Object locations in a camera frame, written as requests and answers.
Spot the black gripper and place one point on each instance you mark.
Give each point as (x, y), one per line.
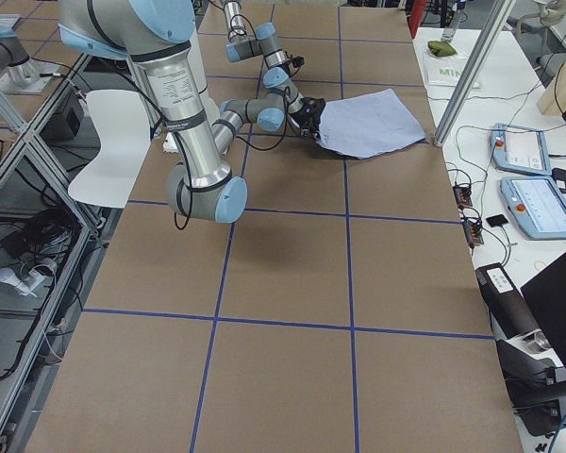
(308, 114)

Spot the light blue striped shirt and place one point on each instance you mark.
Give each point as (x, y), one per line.
(368, 125)

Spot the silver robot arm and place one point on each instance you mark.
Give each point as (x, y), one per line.
(156, 36)
(246, 42)

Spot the white MINI plastic bag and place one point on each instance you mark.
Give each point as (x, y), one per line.
(443, 71)

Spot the olive green pouch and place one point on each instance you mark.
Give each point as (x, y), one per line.
(441, 49)

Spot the far orange circuit board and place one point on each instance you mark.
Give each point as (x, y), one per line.
(462, 196)

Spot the orange circuit board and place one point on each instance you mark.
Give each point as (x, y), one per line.
(473, 232)
(462, 196)

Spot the near orange circuit board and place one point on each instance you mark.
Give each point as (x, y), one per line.
(473, 232)

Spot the far blue teach pendant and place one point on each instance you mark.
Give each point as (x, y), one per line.
(521, 150)

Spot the blue teach pendant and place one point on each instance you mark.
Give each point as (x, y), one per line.
(521, 150)
(537, 206)

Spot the near blue teach pendant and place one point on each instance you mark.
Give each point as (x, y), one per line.
(537, 206)

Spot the black monitor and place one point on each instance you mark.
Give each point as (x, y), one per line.
(545, 296)

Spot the black label printer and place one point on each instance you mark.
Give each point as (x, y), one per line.
(536, 387)

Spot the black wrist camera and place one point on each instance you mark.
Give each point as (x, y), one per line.
(297, 62)

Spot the white camera stand pedestal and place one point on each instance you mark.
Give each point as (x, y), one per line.
(190, 88)

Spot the aluminium frame post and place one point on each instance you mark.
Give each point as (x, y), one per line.
(482, 47)

